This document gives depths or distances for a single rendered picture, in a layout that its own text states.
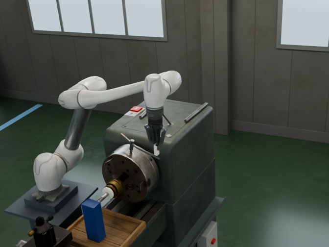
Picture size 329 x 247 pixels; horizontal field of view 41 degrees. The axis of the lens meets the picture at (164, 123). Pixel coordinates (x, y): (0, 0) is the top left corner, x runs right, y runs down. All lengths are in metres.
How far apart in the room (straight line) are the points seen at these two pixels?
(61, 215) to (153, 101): 1.09
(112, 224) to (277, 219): 1.82
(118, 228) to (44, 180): 0.67
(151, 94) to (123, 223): 0.77
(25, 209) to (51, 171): 0.32
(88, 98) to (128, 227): 0.73
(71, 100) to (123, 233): 0.77
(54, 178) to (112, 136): 0.50
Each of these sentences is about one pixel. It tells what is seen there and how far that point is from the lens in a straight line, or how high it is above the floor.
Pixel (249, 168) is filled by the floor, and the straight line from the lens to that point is 4.56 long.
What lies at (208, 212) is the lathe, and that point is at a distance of 3.07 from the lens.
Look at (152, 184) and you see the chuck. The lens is 2.45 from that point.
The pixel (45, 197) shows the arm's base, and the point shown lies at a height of 0.82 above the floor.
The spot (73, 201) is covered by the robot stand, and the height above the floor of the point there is 0.75.
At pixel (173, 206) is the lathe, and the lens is 2.61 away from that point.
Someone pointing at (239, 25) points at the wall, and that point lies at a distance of 4.86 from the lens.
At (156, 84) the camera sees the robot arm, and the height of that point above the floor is 1.67.
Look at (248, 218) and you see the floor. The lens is 3.90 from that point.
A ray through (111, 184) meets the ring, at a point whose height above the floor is 1.12.
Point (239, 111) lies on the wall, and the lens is 5.20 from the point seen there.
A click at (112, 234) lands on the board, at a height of 0.89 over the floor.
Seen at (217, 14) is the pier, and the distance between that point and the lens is 4.73.
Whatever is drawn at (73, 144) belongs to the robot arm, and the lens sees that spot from 2.88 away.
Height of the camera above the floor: 2.42
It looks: 26 degrees down
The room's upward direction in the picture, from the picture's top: 4 degrees counter-clockwise
